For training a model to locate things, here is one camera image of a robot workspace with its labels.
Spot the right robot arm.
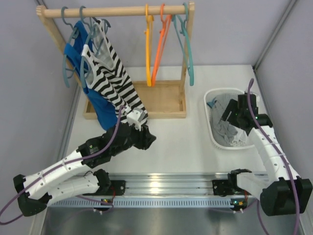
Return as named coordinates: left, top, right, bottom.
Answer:
left=219, top=93, right=313, bottom=216

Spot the wooden clothes rack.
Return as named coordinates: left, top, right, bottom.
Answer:
left=36, top=1, right=195, bottom=119

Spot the teal plastic hanger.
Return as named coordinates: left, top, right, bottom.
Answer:
left=171, top=2, right=195, bottom=86

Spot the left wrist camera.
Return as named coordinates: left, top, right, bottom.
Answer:
left=126, top=107, right=145, bottom=131

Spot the grey tank top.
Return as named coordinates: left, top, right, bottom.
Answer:
left=211, top=93, right=247, bottom=147

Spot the aluminium mounting rail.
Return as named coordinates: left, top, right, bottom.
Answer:
left=109, top=172, right=227, bottom=197

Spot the white plastic laundry basket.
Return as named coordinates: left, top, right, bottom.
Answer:
left=203, top=88, right=254, bottom=150

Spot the aluminium corner post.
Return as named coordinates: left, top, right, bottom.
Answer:
left=252, top=0, right=299, bottom=72

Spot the blue tank top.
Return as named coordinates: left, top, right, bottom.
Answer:
left=66, top=21, right=117, bottom=130

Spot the orange plastic hanger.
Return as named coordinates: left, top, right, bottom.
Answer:
left=151, top=3, right=172, bottom=87

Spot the teal-blue garment in basket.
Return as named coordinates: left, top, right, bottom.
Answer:
left=206, top=98, right=217, bottom=109

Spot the grey-blue hanger far left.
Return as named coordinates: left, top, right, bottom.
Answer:
left=61, top=6, right=79, bottom=88

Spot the slotted grey cable duct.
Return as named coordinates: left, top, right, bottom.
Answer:
left=51, top=197, right=253, bottom=209

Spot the grey-blue hanger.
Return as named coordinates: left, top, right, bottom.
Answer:
left=79, top=6, right=111, bottom=89
left=61, top=6, right=79, bottom=88

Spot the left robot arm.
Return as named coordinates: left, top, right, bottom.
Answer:
left=13, top=123, right=157, bottom=217

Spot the yellow plastic hanger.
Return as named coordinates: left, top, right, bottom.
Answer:
left=144, top=4, right=154, bottom=87

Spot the black white striped tank top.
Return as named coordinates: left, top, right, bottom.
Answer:
left=81, top=20, right=148, bottom=124

